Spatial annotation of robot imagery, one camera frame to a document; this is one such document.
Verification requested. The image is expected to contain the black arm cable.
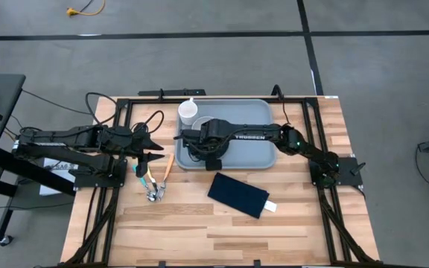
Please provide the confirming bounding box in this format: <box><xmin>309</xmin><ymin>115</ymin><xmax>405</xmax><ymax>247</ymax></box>
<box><xmin>85</xmin><ymin>92</ymin><xmax>165</xmax><ymax>135</ymax></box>
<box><xmin>279</xmin><ymin>89</ymin><xmax>293</xmax><ymax>127</ymax></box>

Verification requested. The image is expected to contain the navy cloth napkin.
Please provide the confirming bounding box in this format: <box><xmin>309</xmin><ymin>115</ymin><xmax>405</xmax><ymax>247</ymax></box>
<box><xmin>207</xmin><ymin>172</ymin><xmax>278</xmax><ymax>220</ymax></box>

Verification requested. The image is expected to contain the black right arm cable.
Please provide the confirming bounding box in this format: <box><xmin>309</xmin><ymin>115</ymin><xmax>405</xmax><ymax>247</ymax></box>
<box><xmin>279</xmin><ymin>89</ymin><xmax>293</xmax><ymax>127</ymax></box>

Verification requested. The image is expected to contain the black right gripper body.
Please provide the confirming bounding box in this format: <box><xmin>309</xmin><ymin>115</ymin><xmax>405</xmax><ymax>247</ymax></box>
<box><xmin>198</xmin><ymin>118</ymin><xmax>235</xmax><ymax>172</ymax></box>

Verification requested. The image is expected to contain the white labelled box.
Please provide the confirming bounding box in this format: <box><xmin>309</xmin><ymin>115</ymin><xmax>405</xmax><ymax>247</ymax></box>
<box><xmin>39</xmin><ymin>158</ymin><xmax>80</xmax><ymax>197</ymax></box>

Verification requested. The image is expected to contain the teal-handled spoon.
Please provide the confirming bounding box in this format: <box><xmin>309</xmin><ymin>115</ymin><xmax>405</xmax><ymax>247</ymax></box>
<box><xmin>137</xmin><ymin>174</ymin><xmax>157</xmax><ymax>203</ymax></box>

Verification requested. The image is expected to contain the white mug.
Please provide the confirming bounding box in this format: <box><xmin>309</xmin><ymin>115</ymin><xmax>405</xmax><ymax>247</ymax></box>
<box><xmin>177</xmin><ymin>97</ymin><xmax>199</xmax><ymax>126</ymax></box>

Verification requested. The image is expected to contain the grey plastic tray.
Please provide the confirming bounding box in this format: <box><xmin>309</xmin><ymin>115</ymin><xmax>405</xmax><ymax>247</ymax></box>
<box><xmin>175</xmin><ymin>98</ymin><xmax>278</xmax><ymax>170</ymax></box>

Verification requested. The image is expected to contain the yellow extension cord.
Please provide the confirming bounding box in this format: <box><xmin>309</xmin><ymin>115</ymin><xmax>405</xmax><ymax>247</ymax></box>
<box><xmin>66</xmin><ymin>0</ymin><xmax>107</xmax><ymax>17</ymax></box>

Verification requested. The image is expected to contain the black metal table frame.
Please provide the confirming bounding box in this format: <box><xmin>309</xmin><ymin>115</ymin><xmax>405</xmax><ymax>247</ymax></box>
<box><xmin>60</xmin><ymin>95</ymin><xmax>381</xmax><ymax>268</ymax></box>

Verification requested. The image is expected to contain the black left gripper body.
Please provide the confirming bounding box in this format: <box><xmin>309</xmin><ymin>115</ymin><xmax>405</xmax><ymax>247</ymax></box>
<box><xmin>123</xmin><ymin>125</ymin><xmax>149</xmax><ymax>179</ymax></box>

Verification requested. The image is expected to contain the black desk crossbeam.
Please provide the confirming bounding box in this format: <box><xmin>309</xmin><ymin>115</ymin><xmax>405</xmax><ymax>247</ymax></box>
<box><xmin>0</xmin><ymin>147</ymin><xmax>77</xmax><ymax>195</ymax></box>

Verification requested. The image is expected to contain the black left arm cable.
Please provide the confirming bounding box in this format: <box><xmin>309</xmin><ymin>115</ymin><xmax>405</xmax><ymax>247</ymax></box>
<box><xmin>85</xmin><ymin>92</ymin><xmax>165</xmax><ymax>135</ymax></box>

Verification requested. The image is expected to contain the black bar device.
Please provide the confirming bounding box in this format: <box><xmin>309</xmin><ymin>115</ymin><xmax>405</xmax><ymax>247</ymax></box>
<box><xmin>138</xmin><ymin>88</ymin><xmax>207</xmax><ymax>98</ymax></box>

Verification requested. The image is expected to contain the dark teal plate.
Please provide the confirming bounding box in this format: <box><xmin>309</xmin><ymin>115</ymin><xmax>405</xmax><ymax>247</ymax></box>
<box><xmin>188</xmin><ymin>126</ymin><xmax>234</xmax><ymax>163</ymax></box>

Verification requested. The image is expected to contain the orange-handled fork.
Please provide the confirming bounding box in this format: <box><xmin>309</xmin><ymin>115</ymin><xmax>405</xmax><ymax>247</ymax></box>
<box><xmin>157</xmin><ymin>153</ymin><xmax>176</xmax><ymax>202</ymax></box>

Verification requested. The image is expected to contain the black cable clamp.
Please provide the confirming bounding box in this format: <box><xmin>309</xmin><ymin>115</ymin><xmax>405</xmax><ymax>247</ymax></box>
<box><xmin>270</xmin><ymin>83</ymin><xmax>285</xmax><ymax>99</ymax></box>

